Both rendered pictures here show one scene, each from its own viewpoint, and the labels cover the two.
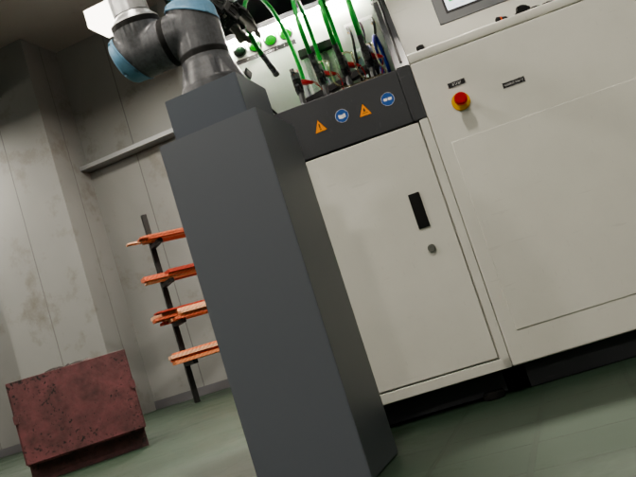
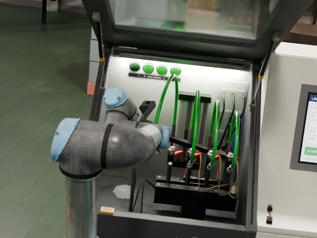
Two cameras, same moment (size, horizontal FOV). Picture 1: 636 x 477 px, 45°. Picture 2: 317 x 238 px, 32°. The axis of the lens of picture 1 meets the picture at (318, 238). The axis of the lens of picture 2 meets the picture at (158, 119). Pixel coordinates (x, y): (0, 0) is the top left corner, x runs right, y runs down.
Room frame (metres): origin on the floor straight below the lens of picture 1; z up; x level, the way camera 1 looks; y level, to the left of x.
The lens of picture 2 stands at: (0.42, 0.26, 2.08)
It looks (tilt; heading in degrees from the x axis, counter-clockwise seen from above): 22 degrees down; 352
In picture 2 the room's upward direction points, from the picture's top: 6 degrees clockwise
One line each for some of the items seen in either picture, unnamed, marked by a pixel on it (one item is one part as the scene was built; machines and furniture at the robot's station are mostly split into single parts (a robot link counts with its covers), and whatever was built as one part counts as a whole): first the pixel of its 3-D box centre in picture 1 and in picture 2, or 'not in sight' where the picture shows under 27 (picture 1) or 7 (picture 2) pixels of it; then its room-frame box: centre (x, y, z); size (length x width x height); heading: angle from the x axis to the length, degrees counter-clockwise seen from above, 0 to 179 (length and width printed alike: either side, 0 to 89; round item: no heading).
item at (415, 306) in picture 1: (346, 273); not in sight; (2.18, -0.05, 0.44); 0.65 x 0.02 x 0.68; 81
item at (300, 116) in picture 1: (303, 134); (162, 235); (2.19, -0.05, 0.87); 0.62 x 0.04 x 0.16; 81
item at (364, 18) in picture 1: (367, 50); (229, 115); (2.65, -0.37, 1.20); 0.13 x 0.03 x 0.31; 81
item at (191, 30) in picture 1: (193, 29); not in sight; (1.73, 0.13, 1.07); 0.13 x 0.12 x 0.14; 76
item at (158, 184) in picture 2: not in sight; (194, 200); (2.41, -0.21, 0.91); 0.34 x 0.10 x 0.15; 81
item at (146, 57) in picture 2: (285, 17); (181, 61); (2.69, -0.13, 1.43); 0.54 x 0.03 x 0.02; 81
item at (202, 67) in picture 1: (210, 75); not in sight; (1.72, 0.12, 0.95); 0.15 x 0.15 x 0.10
